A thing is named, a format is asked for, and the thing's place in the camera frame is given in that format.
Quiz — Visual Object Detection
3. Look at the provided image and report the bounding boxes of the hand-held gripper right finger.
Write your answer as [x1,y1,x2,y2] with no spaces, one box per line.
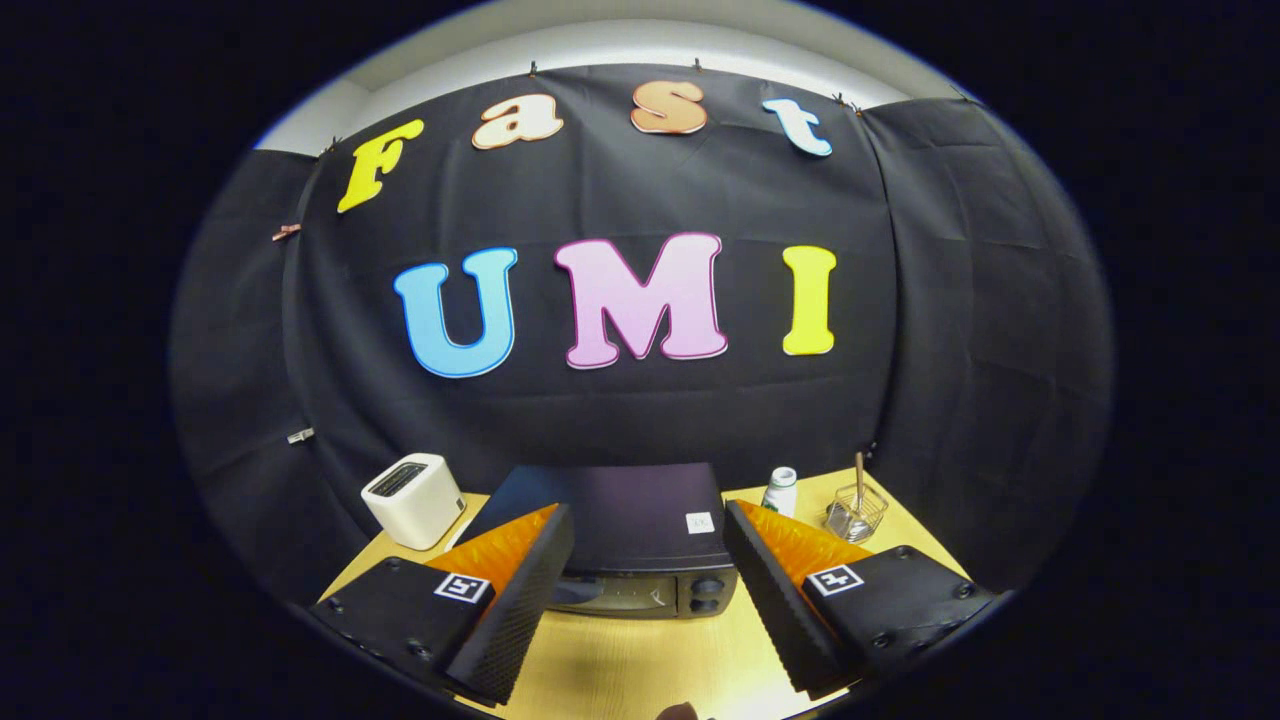
[722,500,1001,699]

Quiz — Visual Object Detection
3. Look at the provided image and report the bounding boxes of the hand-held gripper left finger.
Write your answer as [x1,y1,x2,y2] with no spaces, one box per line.
[310,503,576,706]

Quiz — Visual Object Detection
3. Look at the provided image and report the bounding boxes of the black toaster oven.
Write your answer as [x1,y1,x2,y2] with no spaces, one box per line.
[455,462,741,619]

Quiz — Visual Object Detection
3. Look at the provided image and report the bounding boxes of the white pop-up toaster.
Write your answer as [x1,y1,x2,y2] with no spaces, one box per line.
[360,453,468,552]

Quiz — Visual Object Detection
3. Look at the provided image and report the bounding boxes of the white bottle green label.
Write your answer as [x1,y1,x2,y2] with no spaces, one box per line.
[761,466,799,518]

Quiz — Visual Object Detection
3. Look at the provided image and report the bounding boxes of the wire mesh holder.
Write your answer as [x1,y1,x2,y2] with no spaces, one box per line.
[825,483,890,544]

